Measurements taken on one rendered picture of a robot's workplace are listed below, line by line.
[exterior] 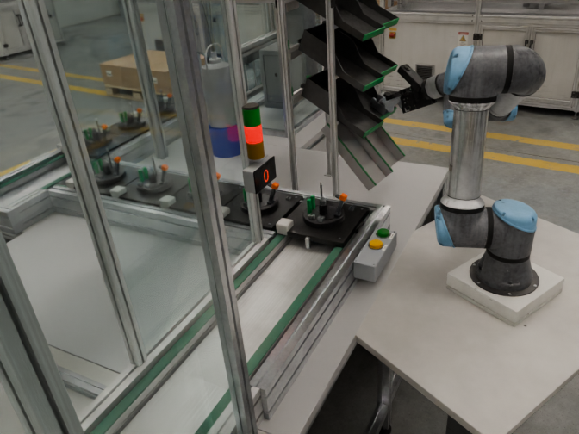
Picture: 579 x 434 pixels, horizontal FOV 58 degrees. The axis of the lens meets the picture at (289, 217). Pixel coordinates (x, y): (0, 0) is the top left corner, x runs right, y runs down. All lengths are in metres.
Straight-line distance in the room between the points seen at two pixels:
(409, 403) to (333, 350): 1.07
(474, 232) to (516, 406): 0.44
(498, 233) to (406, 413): 1.15
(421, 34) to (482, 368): 4.73
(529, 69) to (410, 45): 4.55
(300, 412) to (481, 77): 0.90
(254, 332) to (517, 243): 0.74
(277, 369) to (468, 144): 0.73
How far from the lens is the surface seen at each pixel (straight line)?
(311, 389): 1.36
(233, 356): 0.98
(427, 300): 1.61
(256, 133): 1.51
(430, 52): 5.86
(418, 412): 2.44
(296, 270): 1.63
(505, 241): 1.52
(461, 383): 1.39
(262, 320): 1.46
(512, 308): 1.55
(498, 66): 1.39
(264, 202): 1.87
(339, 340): 1.47
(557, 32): 5.50
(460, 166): 1.45
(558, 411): 2.58
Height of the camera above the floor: 1.87
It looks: 30 degrees down
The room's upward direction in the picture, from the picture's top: 5 degrees counter-clockwise
